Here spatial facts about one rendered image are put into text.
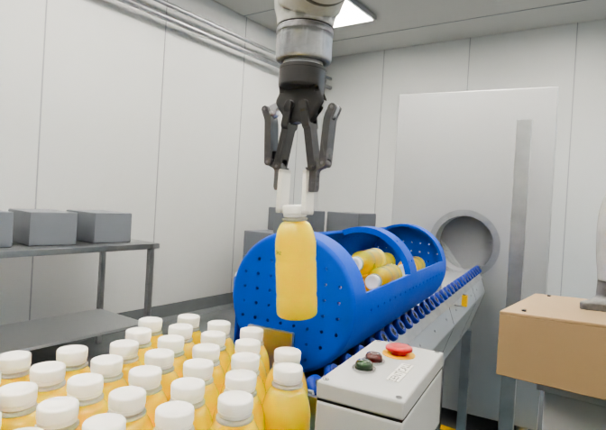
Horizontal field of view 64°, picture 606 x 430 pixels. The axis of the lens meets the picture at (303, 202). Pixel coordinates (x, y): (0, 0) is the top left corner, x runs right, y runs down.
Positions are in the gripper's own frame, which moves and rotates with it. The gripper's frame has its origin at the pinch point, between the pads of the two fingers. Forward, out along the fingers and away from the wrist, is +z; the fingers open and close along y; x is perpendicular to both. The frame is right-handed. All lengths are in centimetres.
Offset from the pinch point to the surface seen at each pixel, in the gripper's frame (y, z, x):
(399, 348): -19.7, 19.9, 4.9
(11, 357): 23.1, 23.2, 30.2
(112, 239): 248, 39, -180
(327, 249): 1.9, 10.4, -18.0
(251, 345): 2.0, 23.1, 7.3
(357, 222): 139, 22, -390
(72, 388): 9.8, 23.5, 31.3
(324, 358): 1.2, 31.6, -17.7
